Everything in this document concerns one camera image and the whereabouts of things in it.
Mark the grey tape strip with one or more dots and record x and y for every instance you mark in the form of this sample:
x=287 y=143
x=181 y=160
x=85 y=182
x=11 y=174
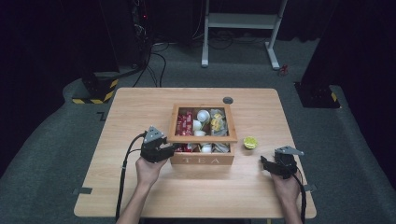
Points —
x=311 y=187
x=82 y=190

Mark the large white capsule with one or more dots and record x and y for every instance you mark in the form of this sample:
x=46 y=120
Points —
x=203 y=116

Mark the white metal stand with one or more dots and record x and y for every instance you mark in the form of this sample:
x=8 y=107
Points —
x=239 y=21

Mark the yellow-green tea packet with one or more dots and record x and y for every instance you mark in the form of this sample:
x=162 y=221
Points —
x=250 y=142

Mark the person's right hand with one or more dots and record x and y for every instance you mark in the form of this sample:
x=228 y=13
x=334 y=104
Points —
x=288 y=189

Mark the bunch of red sachets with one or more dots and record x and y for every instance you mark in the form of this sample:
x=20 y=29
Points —
x=185 y=124

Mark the clear yellow-printed packets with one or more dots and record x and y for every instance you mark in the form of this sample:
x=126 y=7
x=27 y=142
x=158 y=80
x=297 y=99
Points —
x=217 y=121

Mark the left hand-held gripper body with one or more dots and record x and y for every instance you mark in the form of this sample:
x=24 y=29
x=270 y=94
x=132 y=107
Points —
x=152 y=149

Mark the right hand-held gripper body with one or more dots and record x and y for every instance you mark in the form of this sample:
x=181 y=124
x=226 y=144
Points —
x=286 y=165

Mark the small red floor object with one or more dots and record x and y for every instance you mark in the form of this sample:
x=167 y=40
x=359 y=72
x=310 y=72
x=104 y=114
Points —
x=282 y=71

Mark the small white capsule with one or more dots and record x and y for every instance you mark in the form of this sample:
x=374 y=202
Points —
x=206 y=148
x=200 y=133
x=197 y=125

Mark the grey table grommet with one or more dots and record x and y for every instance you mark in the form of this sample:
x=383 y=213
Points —
x=228 y=100

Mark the black yellow striped stand base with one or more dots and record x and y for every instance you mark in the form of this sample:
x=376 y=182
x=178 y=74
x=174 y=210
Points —
x=99 y=91

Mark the wooden glass-window box lid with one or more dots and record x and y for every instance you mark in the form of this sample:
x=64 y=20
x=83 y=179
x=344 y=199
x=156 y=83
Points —
x=202 y=139

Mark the person's left hand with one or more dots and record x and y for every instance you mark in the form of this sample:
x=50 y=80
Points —
x=148 y=172

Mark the dark equipment rack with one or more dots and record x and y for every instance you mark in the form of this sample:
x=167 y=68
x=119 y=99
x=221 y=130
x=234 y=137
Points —
x=140 y=28

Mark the grey tea bags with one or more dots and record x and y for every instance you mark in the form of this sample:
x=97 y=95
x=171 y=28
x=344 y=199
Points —
x=220 y=148

